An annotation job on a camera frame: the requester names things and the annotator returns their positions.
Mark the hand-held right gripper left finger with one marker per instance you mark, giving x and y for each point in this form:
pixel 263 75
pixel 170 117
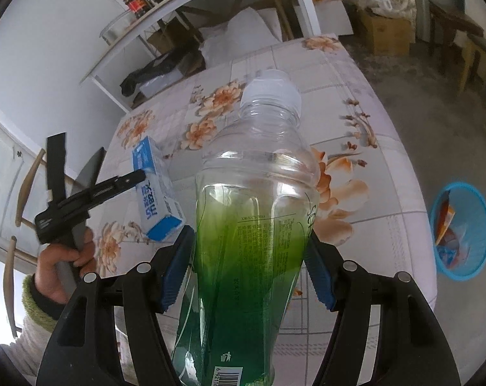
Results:
pixel 174 277

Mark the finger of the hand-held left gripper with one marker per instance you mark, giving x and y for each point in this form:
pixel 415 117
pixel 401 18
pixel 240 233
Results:
pixel 114 185

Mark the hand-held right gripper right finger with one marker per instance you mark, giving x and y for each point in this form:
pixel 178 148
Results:
pixel 321 281

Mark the blue and white box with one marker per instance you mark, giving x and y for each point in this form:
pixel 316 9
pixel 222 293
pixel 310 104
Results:
pixel 158 201

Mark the green plastic bottle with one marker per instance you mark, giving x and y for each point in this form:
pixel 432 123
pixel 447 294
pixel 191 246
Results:
pixel 247 209

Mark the blue plastic waste basket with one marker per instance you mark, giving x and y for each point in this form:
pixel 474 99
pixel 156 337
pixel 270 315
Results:
pixel 480 225

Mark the person's left forearm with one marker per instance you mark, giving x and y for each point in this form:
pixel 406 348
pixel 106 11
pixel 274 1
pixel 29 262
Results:
pixel 30 329

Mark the person's left hand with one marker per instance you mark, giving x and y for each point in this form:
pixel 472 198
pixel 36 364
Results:
pixel 50 273

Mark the wooden chair black seat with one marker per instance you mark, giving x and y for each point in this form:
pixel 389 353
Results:
pixel 26 181

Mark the white door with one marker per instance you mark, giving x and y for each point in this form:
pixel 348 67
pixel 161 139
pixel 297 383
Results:
pixel 2 161

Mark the black bag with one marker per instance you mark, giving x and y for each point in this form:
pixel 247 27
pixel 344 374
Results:
pixel 146 74

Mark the floral tablecloth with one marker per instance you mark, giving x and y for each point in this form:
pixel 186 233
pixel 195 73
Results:
pixel 367 169

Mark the small cardboard box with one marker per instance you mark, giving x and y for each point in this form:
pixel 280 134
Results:
pixel 162 38

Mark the red sauce jar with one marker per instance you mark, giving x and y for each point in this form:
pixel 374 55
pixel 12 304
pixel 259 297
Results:
pixel 137 2

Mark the white foam sheets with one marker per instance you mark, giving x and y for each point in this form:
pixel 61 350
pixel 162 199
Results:
pixel 235 32

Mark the brown cardboard box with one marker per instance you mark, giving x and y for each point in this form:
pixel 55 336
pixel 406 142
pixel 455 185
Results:
pixel 385 32

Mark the long white side table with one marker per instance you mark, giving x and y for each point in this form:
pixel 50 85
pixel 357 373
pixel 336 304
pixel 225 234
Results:
pixel 305 4

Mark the wooden chair dark seat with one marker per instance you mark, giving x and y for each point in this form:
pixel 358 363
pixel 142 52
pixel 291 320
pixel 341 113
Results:
pixel 480 60

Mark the dark wooden stool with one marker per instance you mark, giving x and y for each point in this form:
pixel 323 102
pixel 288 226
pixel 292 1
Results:
pixel 454 24

